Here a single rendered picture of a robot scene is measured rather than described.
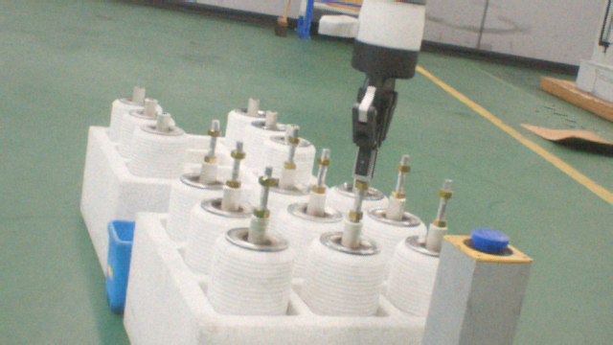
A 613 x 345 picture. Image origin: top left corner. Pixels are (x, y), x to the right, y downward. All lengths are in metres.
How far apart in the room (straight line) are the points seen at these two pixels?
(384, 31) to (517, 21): 6.84
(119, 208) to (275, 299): 0.53
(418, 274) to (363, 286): 0.08
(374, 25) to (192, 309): 0.37
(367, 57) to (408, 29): 0.06
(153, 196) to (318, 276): 0.51
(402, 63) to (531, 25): 6.87
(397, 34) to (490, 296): 0.30
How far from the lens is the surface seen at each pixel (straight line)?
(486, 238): 0.94
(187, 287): 1.07
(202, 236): 1.12
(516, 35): 7.84
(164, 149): 1.51
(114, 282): 1.40
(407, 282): 1.11
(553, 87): 6.02
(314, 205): 1.17
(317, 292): 1.06
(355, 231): 1.07
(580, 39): 8.03
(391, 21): 1.00
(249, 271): 1.00
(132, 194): 1.49
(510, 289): 0.95
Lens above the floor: 0.57
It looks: 14 degrees down
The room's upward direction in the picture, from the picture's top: 10 degrees clockwise
